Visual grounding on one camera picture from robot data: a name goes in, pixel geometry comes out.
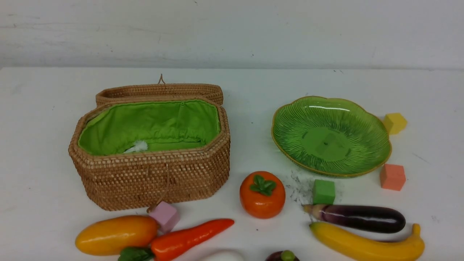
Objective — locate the orange persimmon with green leaf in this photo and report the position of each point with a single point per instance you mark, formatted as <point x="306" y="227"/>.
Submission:
<point x="262" y="195"/>

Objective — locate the white radish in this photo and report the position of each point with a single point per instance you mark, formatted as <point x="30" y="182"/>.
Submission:
<point x="224" y="255"/>

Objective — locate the orange carrot with green leaves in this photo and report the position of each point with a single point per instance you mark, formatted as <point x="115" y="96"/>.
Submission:
<point x="172" y="245"/>

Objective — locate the dark purple mangosteen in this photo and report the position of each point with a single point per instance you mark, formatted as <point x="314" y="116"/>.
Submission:
<point x="285" y="255"/>

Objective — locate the yellow orange mango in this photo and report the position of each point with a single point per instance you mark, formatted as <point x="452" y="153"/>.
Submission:
<point x="111" y="236"/>

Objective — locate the purple eggplant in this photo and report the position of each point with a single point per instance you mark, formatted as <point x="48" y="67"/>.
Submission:
<point x="367" y="218"/>

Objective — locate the woven rattan basket lid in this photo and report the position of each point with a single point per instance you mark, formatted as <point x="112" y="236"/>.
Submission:
<point x="124" y="93"/>

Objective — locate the green glass leaf plate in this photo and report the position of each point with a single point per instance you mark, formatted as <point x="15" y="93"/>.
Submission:
<point x="331" y="137"/>

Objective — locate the woven rattan basket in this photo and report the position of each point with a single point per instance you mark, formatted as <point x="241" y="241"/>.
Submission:
<point x="132" y="154"/>

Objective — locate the pink foam cube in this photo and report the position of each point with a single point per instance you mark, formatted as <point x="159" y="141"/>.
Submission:
<point x="166" y="215"/>

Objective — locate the green foam cube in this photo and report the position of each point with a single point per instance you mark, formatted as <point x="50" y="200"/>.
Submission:
<point x="323" y="192"/>

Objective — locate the yellow foam cube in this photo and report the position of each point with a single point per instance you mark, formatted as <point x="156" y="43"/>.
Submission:
<point x="394" y="123"/>

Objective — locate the orange foam cube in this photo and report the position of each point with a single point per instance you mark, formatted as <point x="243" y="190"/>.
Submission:
<point x="392" y="177"/>

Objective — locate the yellow banana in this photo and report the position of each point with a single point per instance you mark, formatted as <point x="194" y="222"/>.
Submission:
<point x="364" y="249"/>

